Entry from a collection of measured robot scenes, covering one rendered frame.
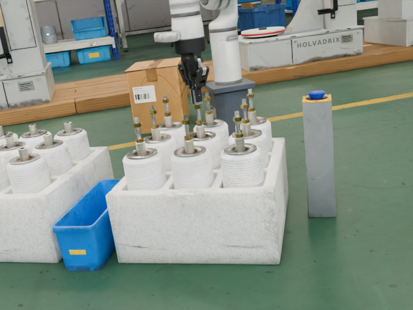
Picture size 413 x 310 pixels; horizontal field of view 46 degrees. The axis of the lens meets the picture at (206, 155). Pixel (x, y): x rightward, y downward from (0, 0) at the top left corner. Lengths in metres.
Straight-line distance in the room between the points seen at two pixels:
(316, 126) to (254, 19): 4.45
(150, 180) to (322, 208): 0.47
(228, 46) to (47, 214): 0.77
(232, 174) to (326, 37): 2.41
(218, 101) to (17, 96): 1.72
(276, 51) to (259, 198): 2.28
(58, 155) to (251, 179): 0.55
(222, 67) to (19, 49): 1.75
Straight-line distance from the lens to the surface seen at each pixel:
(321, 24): 3.58
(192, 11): 1.17
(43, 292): 1.21
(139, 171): 1.14
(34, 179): 1.29
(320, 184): 1.30
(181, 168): 1.11
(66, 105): 3.02
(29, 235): 1.31
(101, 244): 1.22
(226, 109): 1.62
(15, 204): 1.29
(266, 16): 5.70
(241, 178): 1.09
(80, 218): 1.33
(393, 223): 1.32
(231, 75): 1.62
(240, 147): 1.10
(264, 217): 1.09
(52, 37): 5.82
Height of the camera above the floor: 0.60
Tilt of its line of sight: 18 degrees down
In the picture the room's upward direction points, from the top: 7 degrees counter-clockwise
